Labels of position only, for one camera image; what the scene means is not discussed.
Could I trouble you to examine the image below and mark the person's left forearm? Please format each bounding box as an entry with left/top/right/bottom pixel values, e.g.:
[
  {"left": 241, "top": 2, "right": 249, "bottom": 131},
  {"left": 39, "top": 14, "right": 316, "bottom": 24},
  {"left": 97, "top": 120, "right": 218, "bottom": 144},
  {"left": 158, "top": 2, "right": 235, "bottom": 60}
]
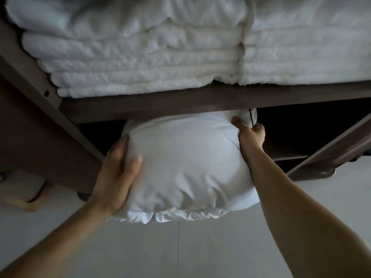
[{"left": 0, "top": 199, "right": 114, "bottom": 278}]

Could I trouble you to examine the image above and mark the white pillowcase black piping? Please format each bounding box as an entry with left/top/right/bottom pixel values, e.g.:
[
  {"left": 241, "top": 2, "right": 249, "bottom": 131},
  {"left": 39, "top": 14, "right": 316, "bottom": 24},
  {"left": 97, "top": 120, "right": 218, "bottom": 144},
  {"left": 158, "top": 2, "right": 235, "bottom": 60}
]
[{"left": 109, "top": 108, "right": 260, "bottom": 225}]

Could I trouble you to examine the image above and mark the person's left hand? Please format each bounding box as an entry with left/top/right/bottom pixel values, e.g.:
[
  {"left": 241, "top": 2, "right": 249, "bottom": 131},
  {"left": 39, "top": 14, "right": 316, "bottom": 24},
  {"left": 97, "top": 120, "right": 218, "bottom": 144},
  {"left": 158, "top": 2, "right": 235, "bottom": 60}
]
[{"left": 88, "top": 134, "right": 143, "bottom": 217}]

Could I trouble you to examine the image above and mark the person's right hand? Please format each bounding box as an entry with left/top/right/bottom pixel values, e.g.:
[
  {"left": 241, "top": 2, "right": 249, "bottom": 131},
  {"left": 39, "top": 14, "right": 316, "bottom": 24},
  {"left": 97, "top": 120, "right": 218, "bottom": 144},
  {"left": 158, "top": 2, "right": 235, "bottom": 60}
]
[{"left": 231, "top": 115, "right": 266, "bottom": 159}]

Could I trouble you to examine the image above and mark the brown housekeeping cart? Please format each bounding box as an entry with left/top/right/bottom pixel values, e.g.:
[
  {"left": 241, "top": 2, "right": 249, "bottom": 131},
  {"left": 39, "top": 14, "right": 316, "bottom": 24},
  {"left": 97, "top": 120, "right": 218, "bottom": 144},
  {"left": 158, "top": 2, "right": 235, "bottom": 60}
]
[{"left": 0, "top": 17, "right": 371, "bottom": 202}]

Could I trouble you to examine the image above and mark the person's right forearm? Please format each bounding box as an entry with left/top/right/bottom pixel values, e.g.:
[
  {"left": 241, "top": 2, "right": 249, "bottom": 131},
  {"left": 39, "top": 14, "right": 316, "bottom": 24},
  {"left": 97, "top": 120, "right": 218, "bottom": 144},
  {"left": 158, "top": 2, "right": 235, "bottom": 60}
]
[{"left": 243, "top": 147, "right": 371, "bottom": 278}]

